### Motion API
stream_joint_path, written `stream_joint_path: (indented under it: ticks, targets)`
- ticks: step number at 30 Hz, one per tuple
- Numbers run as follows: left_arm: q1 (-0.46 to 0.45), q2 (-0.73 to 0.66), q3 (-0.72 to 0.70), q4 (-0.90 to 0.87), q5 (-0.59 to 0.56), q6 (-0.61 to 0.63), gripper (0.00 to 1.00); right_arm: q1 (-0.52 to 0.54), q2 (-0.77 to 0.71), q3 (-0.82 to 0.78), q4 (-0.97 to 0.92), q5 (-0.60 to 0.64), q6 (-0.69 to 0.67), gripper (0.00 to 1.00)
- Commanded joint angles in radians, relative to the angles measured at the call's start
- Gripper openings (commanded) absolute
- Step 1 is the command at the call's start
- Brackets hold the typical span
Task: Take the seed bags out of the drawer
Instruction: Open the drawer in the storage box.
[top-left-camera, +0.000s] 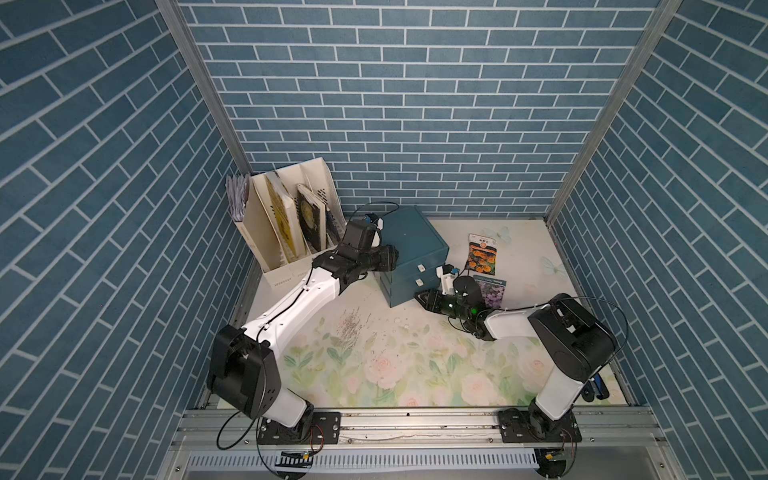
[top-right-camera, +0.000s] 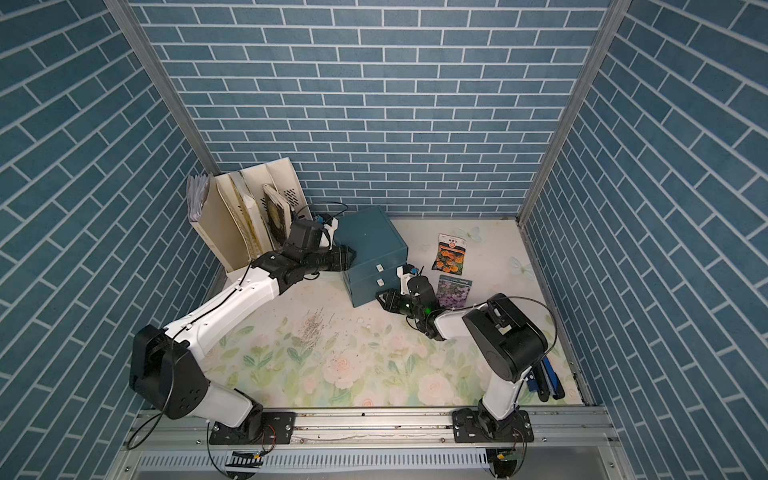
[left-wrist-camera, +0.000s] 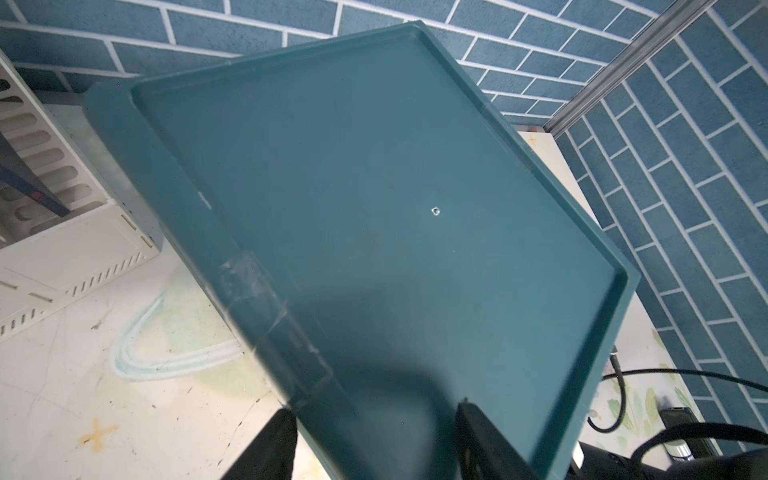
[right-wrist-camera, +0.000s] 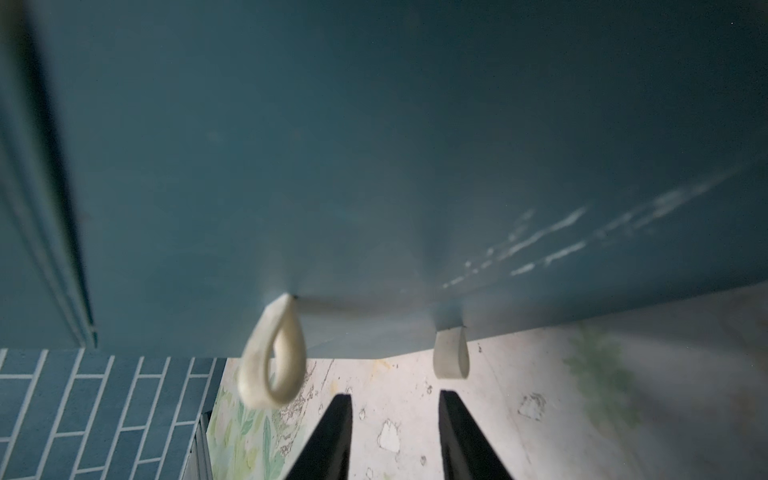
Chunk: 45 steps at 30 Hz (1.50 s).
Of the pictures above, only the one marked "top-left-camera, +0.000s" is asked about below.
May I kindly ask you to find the blue black pen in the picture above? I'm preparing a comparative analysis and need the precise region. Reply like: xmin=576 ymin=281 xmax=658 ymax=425
xmin=581 ymin=374 xmax=610 ymax=403

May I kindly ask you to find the yellow cover book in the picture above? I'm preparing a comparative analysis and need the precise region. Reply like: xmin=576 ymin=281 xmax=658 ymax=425
xmin=264 ymin=172 xmax=306 ymax=263

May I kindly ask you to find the dark sunflower cover book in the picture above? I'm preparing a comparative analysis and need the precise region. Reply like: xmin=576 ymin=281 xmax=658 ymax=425
xmin=297 ymin=184 xmax=327 ymax=252

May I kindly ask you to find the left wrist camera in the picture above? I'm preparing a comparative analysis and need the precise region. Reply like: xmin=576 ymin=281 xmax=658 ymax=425
xmin=364 ymin=213 xmax=383 ymax=230

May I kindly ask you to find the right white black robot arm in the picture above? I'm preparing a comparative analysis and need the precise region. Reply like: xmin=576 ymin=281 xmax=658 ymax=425
xmin=414 ymin=277 xmax=619 ymax=444

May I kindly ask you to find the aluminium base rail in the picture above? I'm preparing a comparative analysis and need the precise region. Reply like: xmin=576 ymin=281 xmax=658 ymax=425
xmin=160 ymin=406 xmax=684 ymax=479

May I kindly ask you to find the pink flower seed bag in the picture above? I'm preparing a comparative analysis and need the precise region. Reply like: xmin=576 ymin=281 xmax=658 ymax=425
xmin=474 ymin=275 xmax=507 ymax=309

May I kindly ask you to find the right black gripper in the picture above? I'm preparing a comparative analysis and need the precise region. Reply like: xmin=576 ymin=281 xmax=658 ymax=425
xmin=413 ymin=289 xmax=470 ymax=324

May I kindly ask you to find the orange flower seed bag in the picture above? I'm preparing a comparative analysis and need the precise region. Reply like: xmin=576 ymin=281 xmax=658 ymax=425
xmin=466 ymin=234 xmax=498 ymax=275

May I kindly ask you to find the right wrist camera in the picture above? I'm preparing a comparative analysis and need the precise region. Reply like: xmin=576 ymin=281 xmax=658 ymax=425
xmin=436 ymin=264 xmax=460 ymax=296

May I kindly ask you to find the cream file organizer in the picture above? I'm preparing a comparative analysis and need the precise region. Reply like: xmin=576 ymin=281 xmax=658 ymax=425
xmin=226 ymin=157 xmax=346 ymax=288

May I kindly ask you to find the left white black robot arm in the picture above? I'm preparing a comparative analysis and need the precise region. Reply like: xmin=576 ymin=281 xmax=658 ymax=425
xmin=206 ymin=214 xmax=398 ymax=432

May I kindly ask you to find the purple paper stack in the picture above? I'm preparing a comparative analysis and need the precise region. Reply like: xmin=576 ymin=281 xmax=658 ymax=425
xmin=225 ymin=175 xmax=250 ymax=223

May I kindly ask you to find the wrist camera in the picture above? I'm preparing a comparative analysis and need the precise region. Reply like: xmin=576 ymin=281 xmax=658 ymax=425
xmin=436 ymin=264 xmax=460 ymax=296
xmin=364 ymin=213 xmax=383 ymax=230

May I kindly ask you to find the teal plastic drawer cabinet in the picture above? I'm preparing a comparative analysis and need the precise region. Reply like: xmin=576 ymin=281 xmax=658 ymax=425
xmin=375 ymin=206 xmax=449 ymax=307

